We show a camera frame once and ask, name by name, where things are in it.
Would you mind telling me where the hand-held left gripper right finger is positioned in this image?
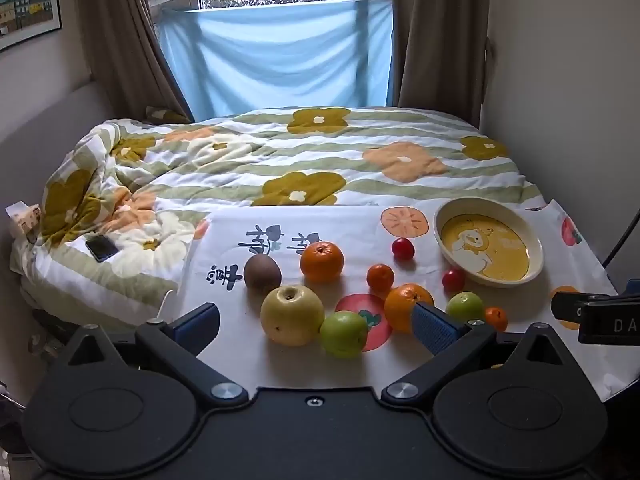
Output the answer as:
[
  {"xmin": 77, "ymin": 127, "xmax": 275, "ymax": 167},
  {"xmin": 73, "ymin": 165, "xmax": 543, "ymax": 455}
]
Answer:
[{"xmin": 381, "ymin": 301, "xmax": 576, "ymax": 409}]

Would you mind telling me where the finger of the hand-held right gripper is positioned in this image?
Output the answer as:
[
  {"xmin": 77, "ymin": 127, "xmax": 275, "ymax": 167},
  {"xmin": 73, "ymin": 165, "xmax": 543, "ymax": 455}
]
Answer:
[{"xmin": 551, "ymin": 286, "xmax": 590, "ymax": 322}]

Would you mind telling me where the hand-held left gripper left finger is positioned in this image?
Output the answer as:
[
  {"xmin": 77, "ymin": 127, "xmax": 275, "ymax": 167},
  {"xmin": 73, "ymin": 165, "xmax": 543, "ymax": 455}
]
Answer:
[{"xmin": 65, "ymin": 302, "xmax": 250, "ymax": 409}]

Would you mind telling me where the small green apple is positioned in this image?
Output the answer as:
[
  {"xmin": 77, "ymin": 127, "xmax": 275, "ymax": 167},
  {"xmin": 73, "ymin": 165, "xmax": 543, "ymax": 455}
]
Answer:
[{"xmin": 446, "ymin": 291, "xmax": 486, "ymax": 325}]

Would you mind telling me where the orange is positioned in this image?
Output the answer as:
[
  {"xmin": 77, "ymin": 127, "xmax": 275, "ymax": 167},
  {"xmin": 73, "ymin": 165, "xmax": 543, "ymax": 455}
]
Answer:
[
  {"xmin": 384, "ymin": 284, "xmax": 435, "ymax": 334},
  {"xmin": 300, "ymin": 241, "xmax": 345, "ymax": 283}
]

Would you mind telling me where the tiny tangerine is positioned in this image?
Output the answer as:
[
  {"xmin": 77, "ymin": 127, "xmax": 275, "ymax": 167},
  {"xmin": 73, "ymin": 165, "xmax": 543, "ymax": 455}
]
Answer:
[{"xmin": 484, "ymin": 307, "xmax": 509, "ymax": 332}]

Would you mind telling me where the small tangerine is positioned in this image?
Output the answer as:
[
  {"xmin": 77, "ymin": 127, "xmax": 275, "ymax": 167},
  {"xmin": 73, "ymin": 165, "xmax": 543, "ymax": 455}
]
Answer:
[{"xmin": 366, "ymin": 264, "xmax": 396, "ymax": 292}]

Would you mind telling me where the brown kiwi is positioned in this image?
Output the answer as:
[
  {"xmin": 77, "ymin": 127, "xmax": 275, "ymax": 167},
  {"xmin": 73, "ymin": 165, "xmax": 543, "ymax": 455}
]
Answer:
[{"xmin": 243, "ymin": 254, "xmax": 282, "ymax": 297}]

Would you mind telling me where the large green apple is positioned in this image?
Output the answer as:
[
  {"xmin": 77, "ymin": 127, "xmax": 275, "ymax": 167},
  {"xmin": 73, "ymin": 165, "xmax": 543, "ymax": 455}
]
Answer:
[{"xmin": 320, "ymin": 311, "xmax": 369, "ymax": 358}]

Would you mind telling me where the yellow cartoon bowl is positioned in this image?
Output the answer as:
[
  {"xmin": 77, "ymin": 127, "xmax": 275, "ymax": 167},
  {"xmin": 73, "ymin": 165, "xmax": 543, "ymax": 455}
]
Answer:
[{"xmin": 433, "ymin": 197, "xmax": 545, "ymax": 288}]

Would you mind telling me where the yellow pear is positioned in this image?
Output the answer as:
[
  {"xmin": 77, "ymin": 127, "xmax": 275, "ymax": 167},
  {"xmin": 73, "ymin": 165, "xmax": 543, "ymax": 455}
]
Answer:
[{"xmin": 260, "ymin": 285, "xmax": 326, "ymax": 347}]

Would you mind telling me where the black smartphone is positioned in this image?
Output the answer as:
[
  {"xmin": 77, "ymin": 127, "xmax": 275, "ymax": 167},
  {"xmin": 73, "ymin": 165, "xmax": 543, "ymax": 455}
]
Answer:
[{"xmin": 85, "ymin": 235, "xmax": 120, "ymax": 262}]

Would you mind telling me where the white fruit print tablecloth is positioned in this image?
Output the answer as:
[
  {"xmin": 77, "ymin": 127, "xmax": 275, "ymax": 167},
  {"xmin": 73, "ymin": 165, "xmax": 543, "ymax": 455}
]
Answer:
[{"xmin": 167, "ymin": 199, "xmax": 623, "ymax": 403}]

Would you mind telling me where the floral striped blanket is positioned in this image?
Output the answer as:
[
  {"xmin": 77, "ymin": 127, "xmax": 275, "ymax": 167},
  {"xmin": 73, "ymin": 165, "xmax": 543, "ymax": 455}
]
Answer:
[{"xmin": 10, "ymin": 106, "xmax": 546, "ymax": 331}]

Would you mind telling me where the small patterned box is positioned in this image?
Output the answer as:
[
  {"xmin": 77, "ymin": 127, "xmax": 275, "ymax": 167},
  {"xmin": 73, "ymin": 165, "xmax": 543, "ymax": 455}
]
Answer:
[{"xmin": 6, "ymin": 201, "xmax": 42, "ymax": 243}]

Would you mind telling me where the floral pillow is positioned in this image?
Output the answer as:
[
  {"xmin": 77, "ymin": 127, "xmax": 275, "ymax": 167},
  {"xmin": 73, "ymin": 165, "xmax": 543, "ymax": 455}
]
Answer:
[{"xmin": 145, "ymin": 105, "xmax": 193, "ymax": 125}]

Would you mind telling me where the light blue window cloth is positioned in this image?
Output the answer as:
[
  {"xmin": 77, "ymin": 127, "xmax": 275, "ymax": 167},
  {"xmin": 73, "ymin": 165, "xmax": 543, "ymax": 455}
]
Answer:
[{"xmin": 157, "ymin": 0, "xmax": 394, "ymax": 121}]

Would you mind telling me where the brown curtain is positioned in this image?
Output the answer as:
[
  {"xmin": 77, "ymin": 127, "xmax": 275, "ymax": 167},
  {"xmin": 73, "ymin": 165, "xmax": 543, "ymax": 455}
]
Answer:
[
  {"xmin": 387, "ymin": 0, "xmax": 488, "ymax": 128},
  {"xmin": 72, "ymin": 0, "xmax": 193, "ymax": 123}
]

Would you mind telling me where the white cable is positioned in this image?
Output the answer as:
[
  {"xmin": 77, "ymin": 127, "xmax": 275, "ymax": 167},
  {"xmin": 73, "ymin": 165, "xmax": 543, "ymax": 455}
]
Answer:
[{"xmin": 149, "ymin": 287, "xmax": 181, "ymax": 323}]

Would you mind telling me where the black cable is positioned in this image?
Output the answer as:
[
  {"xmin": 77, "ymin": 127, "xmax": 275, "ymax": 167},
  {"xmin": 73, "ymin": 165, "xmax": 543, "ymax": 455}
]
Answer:
[{"xmin": 601, "ymin": 210, "xmax": 640, "ymax": 270}]

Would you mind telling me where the framed wall poster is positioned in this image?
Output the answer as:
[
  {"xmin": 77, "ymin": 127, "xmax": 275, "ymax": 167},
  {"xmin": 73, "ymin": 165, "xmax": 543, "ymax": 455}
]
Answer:
[{"xmin": 0, "ymin": 0, "xmax": 63, "ymax": 53}]

